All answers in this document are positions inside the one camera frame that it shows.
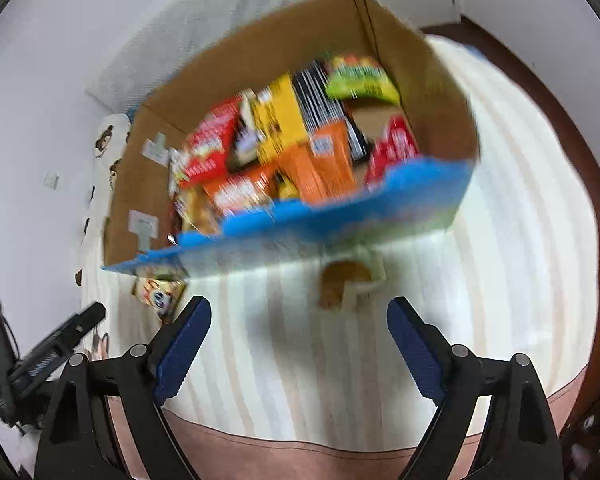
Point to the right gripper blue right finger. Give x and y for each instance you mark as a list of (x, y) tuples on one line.
[(424, 349)]

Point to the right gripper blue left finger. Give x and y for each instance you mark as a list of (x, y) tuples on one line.
[(175, 346)]

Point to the yellow panda snack bag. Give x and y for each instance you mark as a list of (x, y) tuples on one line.
[(162, 296)]

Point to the egg yolk snack packet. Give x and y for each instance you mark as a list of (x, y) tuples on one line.
[(346, 281)]

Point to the yellow biscuit bag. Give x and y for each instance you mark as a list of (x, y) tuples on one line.
[(194, 212)]

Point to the orange panda chips bag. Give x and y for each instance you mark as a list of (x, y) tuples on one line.
[(236, 193)]

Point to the red stick snack packet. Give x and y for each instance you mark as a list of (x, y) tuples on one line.
[(205, 151)]

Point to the white Franzzi wafer packet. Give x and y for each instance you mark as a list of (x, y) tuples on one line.
[(247, 137)]

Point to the small red snack packet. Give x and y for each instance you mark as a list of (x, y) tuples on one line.
[(397, 144)]

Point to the orange snack bag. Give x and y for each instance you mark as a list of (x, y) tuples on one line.
[(321, 167)]

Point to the yellow black snack bag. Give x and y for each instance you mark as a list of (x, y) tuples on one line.
[(293, 107)]

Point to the colourful candy green bag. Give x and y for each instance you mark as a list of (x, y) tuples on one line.
[(359, 77)]

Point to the striped white blanket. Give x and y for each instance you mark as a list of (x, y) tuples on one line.
[(516, 272)]

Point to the blue cardboard milk box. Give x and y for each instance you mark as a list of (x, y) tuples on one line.
[(421, 194)]

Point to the bear print long pillow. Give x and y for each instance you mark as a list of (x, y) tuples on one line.
[(111, 139)]

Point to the grey padded headboard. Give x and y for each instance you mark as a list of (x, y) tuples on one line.
[(153, 48)]

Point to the wall socket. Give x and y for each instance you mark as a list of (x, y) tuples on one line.
[(51, 180)]

